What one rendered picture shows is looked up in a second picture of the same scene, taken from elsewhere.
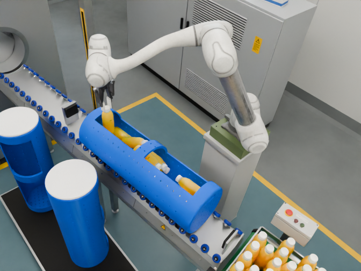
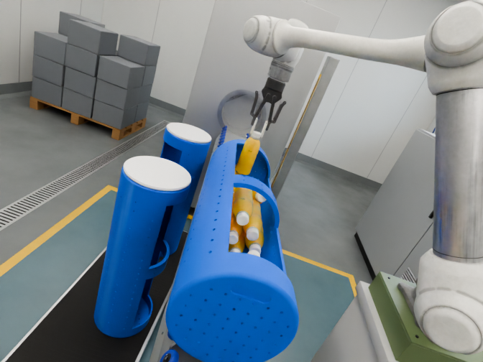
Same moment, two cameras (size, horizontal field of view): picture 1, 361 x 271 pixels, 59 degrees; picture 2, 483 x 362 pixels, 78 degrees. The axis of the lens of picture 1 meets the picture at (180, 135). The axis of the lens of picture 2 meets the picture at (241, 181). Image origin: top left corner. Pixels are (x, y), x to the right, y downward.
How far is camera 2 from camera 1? 1.12 m
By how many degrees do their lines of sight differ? 42
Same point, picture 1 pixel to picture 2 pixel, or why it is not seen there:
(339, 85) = not seen: outside the picture
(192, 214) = (192, 276)
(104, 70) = (269, 21)
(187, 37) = (416, 41)
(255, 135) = (462, 294)
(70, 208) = (123, 192)
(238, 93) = (465, 149)
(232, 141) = (401, 312)
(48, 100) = not seen: hidden behind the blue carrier
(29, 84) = not seen: hidden behind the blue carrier
